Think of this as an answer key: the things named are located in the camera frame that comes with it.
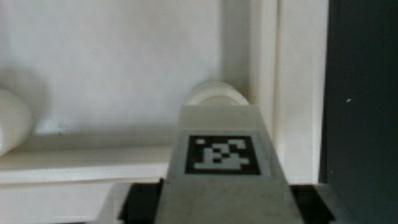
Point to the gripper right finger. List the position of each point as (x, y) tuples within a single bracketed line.
[(316, 202)]

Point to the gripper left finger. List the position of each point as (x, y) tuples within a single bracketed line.
[(129, 204)]

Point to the white leg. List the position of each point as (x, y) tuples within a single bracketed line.
[(224, 187)]

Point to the white square table top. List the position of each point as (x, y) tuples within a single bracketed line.
[(103, 59)]

